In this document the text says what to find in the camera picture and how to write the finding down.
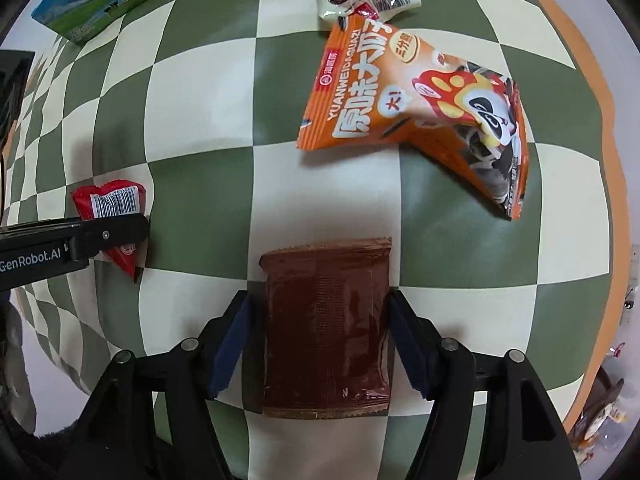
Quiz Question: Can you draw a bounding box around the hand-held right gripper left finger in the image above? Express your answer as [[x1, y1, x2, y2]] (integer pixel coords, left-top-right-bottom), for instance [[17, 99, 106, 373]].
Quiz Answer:
[[57, 291, 251, 480]]

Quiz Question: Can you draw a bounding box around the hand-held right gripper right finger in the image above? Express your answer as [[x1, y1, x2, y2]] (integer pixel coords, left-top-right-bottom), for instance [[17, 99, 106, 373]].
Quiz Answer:
[[387, 290, 583, 480]]

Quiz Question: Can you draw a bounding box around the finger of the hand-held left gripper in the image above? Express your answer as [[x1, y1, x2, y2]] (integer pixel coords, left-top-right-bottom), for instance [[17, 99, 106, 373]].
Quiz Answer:
[[70, 212, 150, 263]]

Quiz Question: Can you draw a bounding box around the small red snack packet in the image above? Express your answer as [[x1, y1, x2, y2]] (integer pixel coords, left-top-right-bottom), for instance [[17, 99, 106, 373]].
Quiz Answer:
[[71, 178, 148, 283]]

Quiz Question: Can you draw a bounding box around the dark brown snack packet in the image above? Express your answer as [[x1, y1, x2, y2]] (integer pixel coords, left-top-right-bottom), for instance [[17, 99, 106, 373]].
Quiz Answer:
[[259, 237, 396, 418]]

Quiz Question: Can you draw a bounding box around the cardboard box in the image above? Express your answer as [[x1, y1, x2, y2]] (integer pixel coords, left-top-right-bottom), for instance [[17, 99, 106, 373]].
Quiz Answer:
[[31, 0, 221, 45]]

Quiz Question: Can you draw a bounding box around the green white checkered blanket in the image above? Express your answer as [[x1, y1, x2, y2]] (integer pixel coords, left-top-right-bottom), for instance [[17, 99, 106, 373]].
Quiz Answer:
[[0, 0, 633, 480]]

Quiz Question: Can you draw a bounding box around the dark brown floor object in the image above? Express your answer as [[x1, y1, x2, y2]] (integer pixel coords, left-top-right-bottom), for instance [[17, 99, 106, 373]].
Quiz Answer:
[[570, 367, 628, 453]]

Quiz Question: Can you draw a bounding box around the dark fuzzy clothing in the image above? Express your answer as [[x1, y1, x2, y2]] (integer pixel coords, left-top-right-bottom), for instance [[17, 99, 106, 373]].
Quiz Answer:
[[30, 420, 101, 480]]

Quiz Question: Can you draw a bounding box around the orange paw print snack packet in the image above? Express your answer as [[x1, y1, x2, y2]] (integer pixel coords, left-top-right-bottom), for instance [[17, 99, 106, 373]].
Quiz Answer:
[[296, 12, 530, 221]]

